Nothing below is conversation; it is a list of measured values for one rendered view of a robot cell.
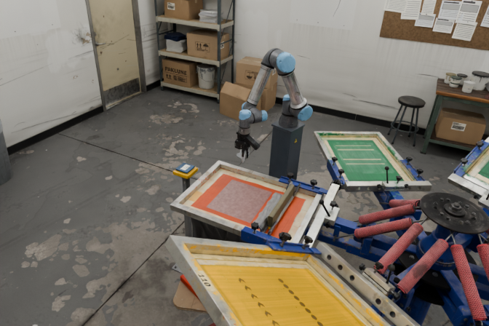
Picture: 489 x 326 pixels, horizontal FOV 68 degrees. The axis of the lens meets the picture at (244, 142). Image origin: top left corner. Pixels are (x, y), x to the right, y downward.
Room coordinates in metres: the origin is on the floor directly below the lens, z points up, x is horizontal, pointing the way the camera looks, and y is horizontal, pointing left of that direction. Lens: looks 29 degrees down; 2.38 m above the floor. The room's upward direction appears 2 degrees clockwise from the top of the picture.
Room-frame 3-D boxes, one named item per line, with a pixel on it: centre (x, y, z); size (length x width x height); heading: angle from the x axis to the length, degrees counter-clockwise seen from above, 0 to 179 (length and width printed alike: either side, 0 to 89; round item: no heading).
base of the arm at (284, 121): (2.47, -0.32, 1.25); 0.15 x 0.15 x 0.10
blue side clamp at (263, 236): (1.46, -0.15, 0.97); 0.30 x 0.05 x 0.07; 65
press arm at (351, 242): (1.63, -0.44, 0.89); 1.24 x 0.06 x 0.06; 65
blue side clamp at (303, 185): (1.96, -0.38, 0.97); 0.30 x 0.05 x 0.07; 65
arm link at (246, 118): (2.14, 0.00, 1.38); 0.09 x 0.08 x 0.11; 118
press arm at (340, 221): (1.57, -0.56, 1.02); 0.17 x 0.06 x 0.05; 65
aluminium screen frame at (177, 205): (1.81, -0.05, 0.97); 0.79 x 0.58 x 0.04; 65
